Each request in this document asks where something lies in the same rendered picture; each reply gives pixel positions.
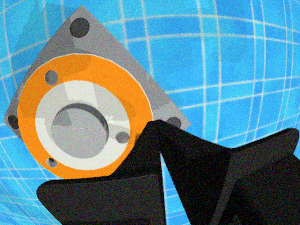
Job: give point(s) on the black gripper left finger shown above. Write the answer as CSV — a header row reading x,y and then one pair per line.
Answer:
x,y
133,190

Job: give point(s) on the orange round plate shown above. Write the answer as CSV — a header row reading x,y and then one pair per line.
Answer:
x,y
88,79

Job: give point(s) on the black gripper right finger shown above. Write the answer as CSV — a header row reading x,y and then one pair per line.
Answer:
x,y
204,173

